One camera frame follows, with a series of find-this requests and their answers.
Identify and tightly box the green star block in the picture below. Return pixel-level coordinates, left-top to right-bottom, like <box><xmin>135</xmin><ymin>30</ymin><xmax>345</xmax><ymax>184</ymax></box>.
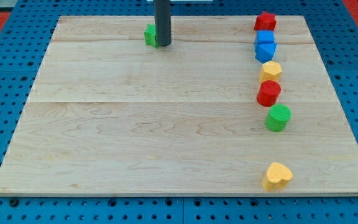
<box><xmin>144</xmin><ymin>24</ymin><xmax>158</xmax><ymax>48</ymax></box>

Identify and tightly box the red star block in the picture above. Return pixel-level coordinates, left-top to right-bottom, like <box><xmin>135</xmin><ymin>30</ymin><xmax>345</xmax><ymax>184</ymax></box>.
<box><xmin>254</xmin><ymin>11</ymin><xmax>277</xmax><ymax>31</ymax></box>

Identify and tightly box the light wooden board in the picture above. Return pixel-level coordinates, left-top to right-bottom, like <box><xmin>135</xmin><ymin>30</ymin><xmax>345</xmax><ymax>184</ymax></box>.
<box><xmin>0</xmin><ymin>16</ymin><xmax>358</xmax><ymax>197</ymax></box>

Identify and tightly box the red cylinder block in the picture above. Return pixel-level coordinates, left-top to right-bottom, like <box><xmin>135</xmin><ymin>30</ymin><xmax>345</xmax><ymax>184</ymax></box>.
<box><xmin>257</xmin><ymin>80</ymin><xmax>281</xmax><ymax>107</ymax></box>

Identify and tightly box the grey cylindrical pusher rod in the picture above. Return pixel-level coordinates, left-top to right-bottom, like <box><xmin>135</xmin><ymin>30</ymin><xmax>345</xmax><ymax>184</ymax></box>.
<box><xmin>154</xmin><ymin>0</ymin><xmax>172</xmax><ymax>47</ymax></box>

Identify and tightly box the green cylinder block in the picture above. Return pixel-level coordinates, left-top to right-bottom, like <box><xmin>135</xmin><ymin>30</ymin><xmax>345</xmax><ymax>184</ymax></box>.
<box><xmin>265</xmin><ymin>104</ymin><xmax>291</xmax><ymax>132</ymax></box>

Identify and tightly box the yellow hexagon block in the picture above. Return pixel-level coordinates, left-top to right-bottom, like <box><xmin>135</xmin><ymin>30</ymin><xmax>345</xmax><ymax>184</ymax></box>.
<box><xmin>259</xmin><ymin>60</ymin><xmax>283</xmax><ymax>83</ymax></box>

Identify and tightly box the blue triangular block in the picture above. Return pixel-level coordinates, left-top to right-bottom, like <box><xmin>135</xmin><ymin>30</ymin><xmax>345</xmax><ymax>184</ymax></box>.
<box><xmin>255</xmin><ymin>43</ymin><xmax>277</xmax><ymax>63</ymax></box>

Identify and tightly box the blue cube block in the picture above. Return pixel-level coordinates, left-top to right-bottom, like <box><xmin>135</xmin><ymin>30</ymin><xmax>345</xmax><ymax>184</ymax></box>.
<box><xmin>254</xmin><ymin>30</ymin><xmax>275</xmax><ymax>50</ymax></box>

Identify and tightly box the yellow heart block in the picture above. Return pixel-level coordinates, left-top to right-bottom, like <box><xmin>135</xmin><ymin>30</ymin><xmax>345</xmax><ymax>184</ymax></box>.
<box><xmin>262</xmin><ymin>162</ymin><xmax>293</xmax><ymax>191</ymax></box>

